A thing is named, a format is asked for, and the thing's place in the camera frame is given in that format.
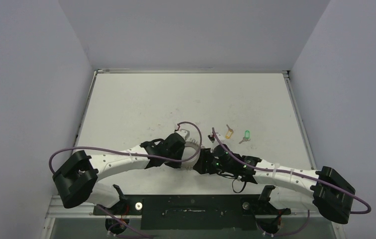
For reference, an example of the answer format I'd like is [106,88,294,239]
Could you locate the metal disc with key rings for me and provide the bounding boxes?
[181,136,202,170]

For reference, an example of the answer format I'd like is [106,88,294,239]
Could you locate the key with yellow tag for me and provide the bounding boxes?
[225,124,234,139]

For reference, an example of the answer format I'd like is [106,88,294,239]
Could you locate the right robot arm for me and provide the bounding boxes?
[193,145,356,224]

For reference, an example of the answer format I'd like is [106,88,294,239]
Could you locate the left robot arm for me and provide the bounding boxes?
[53,129,189,215]

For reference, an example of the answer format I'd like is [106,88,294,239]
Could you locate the key with green tag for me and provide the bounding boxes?
[239,130,250,144]

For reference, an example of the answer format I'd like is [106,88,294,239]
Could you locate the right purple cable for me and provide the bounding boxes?
[211,127,372,238]

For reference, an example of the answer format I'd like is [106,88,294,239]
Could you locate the purple cable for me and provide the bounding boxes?
[49,121,203,238]
[211,127,372,238]

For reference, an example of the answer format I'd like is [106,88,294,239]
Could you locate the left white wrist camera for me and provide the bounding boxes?
[174,124,190,141]

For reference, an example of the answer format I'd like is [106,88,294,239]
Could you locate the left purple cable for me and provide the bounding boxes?
[49,121,203,238]

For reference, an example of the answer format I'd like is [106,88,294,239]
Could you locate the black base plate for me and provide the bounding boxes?
[108,194,291,231]

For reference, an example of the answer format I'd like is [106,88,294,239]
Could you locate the aluminium frame rail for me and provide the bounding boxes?
[45,194,343,219]

